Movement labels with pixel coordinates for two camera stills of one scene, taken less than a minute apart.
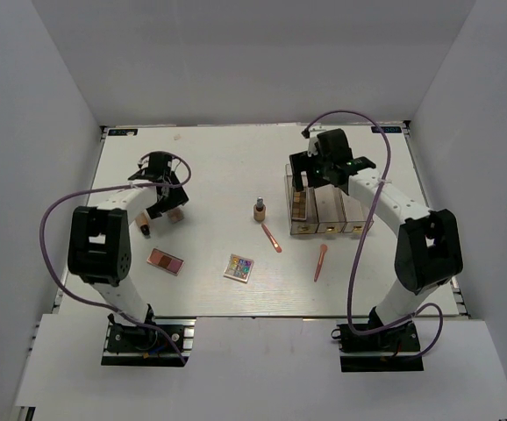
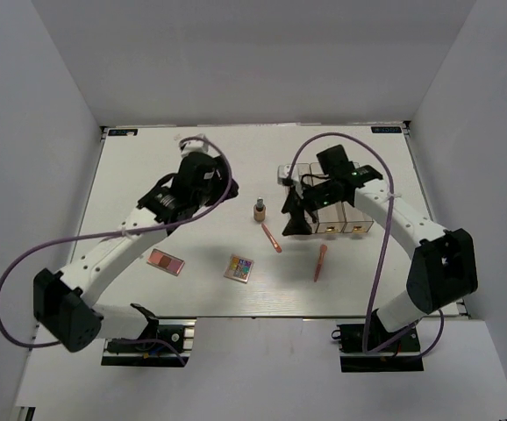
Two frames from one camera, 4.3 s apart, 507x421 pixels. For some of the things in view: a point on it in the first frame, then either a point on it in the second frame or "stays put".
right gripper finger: x=311 y=178 to x=294 y=206
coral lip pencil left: x=272 y=239 stays put
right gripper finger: x=296 y=179 to x=297 y=224
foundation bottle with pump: x=260 y=210 stays put
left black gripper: x=177 y=197 to x=222 y=184
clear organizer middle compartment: x=331 y=209 stays put
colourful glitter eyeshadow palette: x=239 y=268 stays put
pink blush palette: x=166 y=261 stays put
